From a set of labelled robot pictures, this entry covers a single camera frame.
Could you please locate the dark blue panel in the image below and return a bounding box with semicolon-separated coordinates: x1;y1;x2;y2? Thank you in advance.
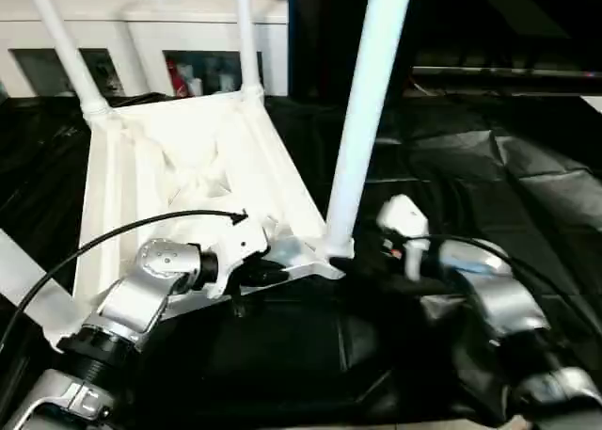
286;0;301;97

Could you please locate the white sideboard cabinet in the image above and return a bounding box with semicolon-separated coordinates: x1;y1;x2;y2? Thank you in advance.
0;0;292;98

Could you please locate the white plastic table leg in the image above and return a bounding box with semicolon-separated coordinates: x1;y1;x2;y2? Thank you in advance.
21;0;113;117
231;0;265;101
323;0;416;258
0;229;80;345

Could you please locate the dark metal rail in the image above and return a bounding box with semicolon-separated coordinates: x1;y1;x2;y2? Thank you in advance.
412;65;602;79

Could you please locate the white plastic table top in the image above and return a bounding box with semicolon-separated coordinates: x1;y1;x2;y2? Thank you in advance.
54;90;357;342

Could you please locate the red bottle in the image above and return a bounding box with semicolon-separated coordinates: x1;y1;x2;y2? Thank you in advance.
166;57;183;96

